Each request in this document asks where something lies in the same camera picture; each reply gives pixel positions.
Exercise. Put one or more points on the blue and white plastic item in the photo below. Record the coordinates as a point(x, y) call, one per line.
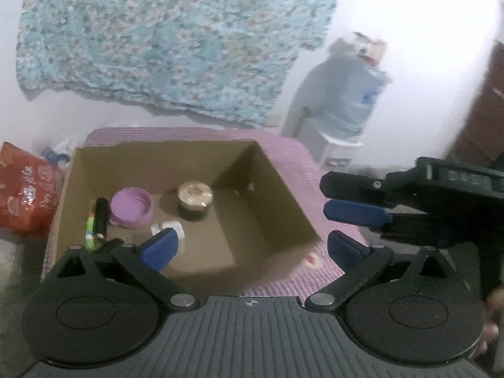
point(55, 155)

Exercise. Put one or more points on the person's right hand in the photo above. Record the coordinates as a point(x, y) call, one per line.
point(490, 338)

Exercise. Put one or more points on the teal floral cloth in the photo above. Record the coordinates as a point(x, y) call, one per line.
point(157, 39)

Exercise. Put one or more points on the brown wooden cabinet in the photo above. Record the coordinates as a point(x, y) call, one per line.
point(488, 118)

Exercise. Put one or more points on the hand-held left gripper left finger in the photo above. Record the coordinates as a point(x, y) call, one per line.
point(159, 246)

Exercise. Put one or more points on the black lipstick tube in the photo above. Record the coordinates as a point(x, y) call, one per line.
point(101, 220)

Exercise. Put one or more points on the brown cardboard box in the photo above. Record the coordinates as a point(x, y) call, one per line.
point(267, 204)

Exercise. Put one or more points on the white water dispenser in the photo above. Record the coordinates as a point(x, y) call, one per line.
point(315, 145)

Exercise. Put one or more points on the small printed carton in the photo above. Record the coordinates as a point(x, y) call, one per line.
point(370, 49)

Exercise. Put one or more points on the white charger plug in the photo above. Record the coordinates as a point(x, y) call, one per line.
point(173, 226)

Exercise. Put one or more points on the red patterned gift bag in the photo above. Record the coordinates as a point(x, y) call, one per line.
point(27, 193)

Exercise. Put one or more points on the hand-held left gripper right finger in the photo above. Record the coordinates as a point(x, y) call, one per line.
point(346, 250)

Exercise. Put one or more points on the purple plastic lid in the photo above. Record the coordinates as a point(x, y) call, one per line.
point(130, 204)

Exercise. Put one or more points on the gold lidded round jar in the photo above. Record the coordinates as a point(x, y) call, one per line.
point(195, 193)

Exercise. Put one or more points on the purple checkered tablecloth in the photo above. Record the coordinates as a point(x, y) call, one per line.
point(295, 157)

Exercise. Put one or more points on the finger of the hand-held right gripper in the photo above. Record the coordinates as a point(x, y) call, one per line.
point(354, 212)
point(350, 187)

